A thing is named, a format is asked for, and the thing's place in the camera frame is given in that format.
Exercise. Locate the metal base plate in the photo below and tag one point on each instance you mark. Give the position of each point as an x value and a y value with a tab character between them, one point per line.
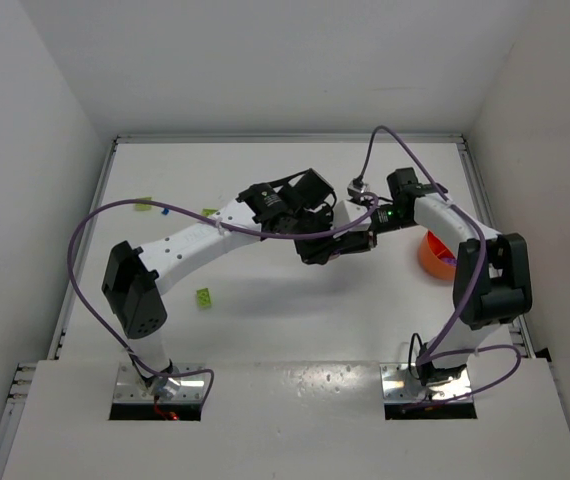
186	386
399	386

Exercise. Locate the orange divided round container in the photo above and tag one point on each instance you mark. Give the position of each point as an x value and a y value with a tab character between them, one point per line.
429	253

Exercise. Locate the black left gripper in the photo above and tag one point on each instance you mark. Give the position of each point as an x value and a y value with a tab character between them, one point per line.
310	226

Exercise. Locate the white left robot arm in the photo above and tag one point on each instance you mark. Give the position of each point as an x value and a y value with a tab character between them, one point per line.
136	278

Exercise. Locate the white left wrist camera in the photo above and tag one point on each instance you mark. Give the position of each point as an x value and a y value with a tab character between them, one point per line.
350	217

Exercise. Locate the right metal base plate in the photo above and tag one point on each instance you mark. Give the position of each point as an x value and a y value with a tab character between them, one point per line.
399	386

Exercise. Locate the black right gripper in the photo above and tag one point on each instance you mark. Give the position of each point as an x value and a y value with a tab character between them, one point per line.
343	245

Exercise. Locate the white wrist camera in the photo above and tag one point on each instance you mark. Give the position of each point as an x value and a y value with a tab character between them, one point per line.
357	187
350	217

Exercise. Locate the green lego brick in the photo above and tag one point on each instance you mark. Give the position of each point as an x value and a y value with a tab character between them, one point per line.
209	212
143	204
203	298

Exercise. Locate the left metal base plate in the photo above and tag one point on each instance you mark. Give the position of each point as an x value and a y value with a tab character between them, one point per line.
186	386

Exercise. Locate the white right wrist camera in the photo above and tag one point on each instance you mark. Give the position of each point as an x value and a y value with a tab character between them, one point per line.
357	187

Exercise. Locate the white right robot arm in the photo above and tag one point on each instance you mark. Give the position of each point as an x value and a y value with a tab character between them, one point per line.
491	285

